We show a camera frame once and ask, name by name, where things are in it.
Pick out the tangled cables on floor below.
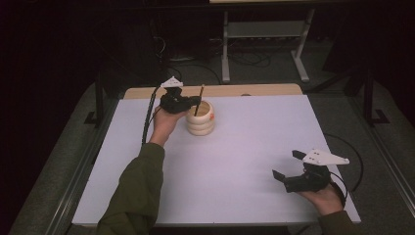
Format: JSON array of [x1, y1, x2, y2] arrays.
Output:
[[208, 37, 273, 69]]

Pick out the black floor cable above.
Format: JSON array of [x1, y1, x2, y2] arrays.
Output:
[[324, 132, 365, 193]]

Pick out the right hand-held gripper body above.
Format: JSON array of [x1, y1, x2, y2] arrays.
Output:
[[283, 148, 350, 194]]

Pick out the white metal stand frame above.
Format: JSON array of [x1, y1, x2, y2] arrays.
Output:
[[220, 9, 316, 83]]

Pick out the black metal stand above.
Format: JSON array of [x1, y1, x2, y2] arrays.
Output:
[[83, 72, 106, 127], [361, 70, 392, 127]]

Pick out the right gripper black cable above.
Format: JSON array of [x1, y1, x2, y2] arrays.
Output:
[[327, 170, 348, 209]]

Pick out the person's right hand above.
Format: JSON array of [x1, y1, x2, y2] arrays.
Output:
[[297, 183, 345, 217]]

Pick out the dark chopstick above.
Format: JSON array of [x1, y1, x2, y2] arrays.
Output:
[[194, 83, 206, 118]]

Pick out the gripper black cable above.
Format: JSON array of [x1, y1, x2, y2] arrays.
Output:
[[141, 83, 164, 146], [327, 170, 348, 209]]

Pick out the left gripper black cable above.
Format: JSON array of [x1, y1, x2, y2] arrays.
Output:
[[141, 83, 164, 146]]

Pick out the cream ribbed pen holder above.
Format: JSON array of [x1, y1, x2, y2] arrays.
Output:
[[185, 99, 216, 137]]

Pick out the person's left hand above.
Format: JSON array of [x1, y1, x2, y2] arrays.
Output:
[[148, 105, 191, 148]]

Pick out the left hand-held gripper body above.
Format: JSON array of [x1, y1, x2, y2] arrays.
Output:
[[159, 75, 194, 115]]

